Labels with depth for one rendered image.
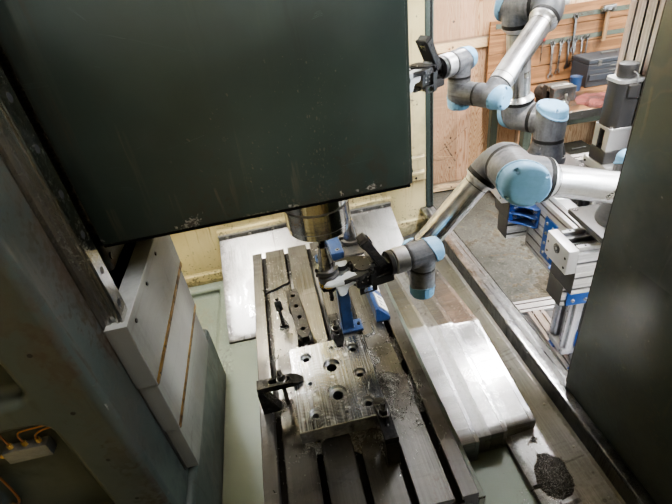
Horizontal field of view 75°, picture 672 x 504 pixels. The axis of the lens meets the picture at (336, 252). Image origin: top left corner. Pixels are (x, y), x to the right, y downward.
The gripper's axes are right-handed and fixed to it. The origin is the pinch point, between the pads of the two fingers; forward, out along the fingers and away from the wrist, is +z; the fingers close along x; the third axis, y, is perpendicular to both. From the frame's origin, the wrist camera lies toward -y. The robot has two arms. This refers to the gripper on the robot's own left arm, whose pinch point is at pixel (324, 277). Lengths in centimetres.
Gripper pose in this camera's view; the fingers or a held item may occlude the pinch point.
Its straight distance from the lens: 118.1
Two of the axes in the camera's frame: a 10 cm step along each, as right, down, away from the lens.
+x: -3.4, -4.9, 8.0
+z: -9.3, 2.8, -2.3
